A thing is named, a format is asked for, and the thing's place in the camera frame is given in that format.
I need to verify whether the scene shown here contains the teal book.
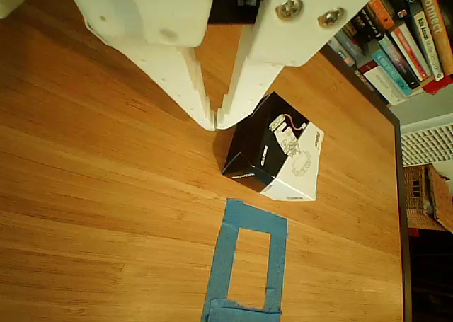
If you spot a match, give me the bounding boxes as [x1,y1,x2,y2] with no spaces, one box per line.
[371,49,413,96]

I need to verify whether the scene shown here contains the black and white servo box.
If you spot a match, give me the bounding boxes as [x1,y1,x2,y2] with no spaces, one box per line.
[222,91,326,202]

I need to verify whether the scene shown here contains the blue tape rectangle target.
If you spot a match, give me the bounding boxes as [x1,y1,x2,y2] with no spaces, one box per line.
[200,197,289,322]

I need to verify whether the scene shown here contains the white radiator grille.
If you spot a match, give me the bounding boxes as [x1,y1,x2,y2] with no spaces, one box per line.
[401,123,453,167]

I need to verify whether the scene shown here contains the white book with black text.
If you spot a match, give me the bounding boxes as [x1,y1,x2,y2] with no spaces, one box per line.
[412,10,445,82]

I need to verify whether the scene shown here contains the red and white book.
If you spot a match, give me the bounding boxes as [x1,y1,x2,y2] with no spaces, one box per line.
[391,23,431,83]

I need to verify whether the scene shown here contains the grey-blue book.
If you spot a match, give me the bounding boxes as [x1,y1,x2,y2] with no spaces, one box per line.
[334,30,365,60]

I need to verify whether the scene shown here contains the tan book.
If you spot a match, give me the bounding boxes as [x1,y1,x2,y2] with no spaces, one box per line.
[417,0,453,76]

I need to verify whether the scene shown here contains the brick model house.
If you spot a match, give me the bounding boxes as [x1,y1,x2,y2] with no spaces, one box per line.
[403,162,453,231]

